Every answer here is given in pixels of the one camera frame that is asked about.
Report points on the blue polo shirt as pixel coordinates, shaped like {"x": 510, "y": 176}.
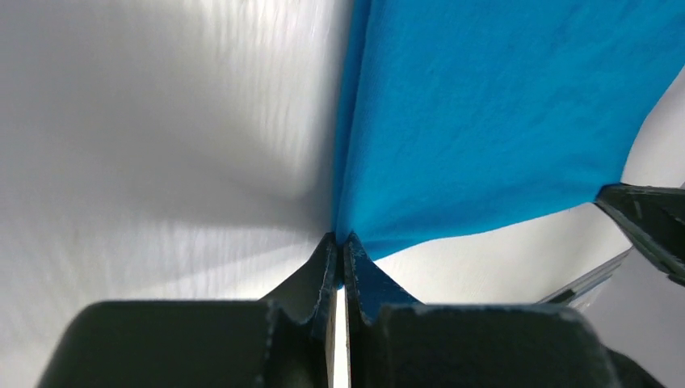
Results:
{"x": 460, "y": 117}

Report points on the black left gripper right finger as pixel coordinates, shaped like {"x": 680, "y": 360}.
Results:
{"x": 397, "y": 341}

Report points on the aluminium front rail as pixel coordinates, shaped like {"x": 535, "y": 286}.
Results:
{"x": 586, "y": 283}

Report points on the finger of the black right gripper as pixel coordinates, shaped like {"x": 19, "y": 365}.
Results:
{"x": 653, "y": 220}

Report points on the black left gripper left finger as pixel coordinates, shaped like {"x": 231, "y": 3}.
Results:
{"x": 284, "y": 339}

